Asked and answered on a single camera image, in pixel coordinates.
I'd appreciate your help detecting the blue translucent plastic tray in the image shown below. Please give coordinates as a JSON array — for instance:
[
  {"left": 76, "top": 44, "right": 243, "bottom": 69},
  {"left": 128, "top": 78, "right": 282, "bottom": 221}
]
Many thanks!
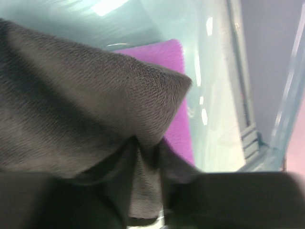
[{"left": 0, "top": 0, "right": 305, "bottom": 172}]

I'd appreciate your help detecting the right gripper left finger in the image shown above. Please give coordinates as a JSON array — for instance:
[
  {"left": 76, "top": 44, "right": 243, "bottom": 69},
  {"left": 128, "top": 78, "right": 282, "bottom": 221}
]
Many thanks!
[{"left": 78, "top": 138, "right": 138, "bottom": 229}]

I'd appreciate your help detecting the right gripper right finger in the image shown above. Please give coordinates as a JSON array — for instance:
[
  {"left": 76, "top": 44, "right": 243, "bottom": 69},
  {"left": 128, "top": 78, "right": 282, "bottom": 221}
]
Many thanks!
[{"left": 158, "top": 140, "right": 198, "bottom": 215}]

